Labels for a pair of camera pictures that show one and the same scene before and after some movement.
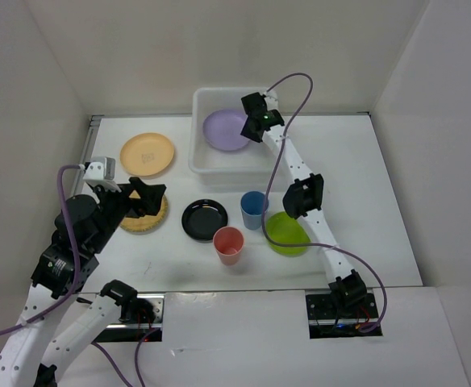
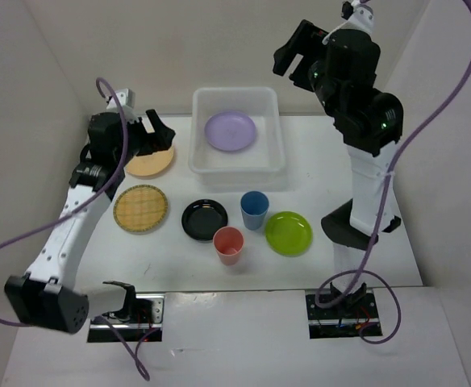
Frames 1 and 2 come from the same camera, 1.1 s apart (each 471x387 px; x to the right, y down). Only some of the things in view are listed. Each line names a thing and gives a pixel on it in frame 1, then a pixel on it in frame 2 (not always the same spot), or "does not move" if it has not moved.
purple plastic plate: x=222 y=130 does not move
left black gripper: x=151 y=197 -> x=161 y=133
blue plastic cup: x=252 y=203 does not move
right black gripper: x=245 y=132 -> x=307 y=41
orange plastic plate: x=147 y=154 does not move
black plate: x=202 y=218 does not move
